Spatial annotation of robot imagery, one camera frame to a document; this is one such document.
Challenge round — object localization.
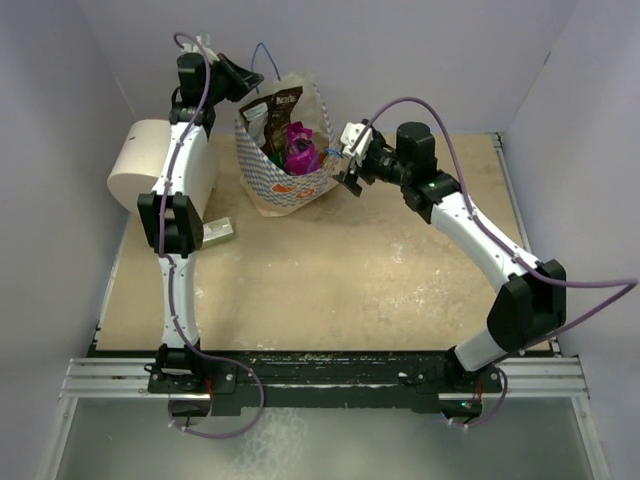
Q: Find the magenta snack bag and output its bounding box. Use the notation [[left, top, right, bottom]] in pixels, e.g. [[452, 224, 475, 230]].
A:
[[284, 122, 317, 176]]

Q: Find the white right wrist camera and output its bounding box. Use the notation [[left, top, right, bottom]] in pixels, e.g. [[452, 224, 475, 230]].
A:
[[339, 122, 373, 158]]

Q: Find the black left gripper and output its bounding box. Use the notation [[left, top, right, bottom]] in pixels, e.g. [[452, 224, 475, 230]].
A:
[[205, 55, 263, 106]]

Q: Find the white paper towel roll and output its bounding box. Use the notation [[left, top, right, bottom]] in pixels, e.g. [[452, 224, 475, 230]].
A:
[[106, 118, 217, 219]]

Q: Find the blue checkered paper bag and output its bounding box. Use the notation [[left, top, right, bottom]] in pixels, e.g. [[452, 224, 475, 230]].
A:
[[235, 72, 341, 217]]

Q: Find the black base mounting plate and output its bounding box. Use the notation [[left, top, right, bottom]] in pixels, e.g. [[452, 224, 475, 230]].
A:
[[154, 350, 503, 416]]

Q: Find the brown chips bag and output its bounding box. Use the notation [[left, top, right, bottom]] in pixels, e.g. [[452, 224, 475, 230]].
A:
[[239, 86, 303, 157]]

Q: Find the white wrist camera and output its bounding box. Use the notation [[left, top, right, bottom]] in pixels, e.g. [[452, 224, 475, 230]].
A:
[[181, 31, 219, 62], [339, 122, 373, 158]]

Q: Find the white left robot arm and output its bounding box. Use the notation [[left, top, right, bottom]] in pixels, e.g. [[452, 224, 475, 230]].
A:
[[137, 52, 263, 393]]

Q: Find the small green white box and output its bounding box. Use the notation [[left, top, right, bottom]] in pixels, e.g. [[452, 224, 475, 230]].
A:
[[202, 217, 236, 248]]

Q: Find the aluminium rail frame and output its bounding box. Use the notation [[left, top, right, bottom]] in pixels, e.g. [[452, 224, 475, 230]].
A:
[[45, 134, 611, 479]]

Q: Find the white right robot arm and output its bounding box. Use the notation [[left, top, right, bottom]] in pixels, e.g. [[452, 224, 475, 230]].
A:
[[334, 122, 566, 391]]

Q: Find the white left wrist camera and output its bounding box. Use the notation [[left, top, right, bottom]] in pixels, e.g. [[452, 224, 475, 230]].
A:
[[181, 31, 219, 62]]

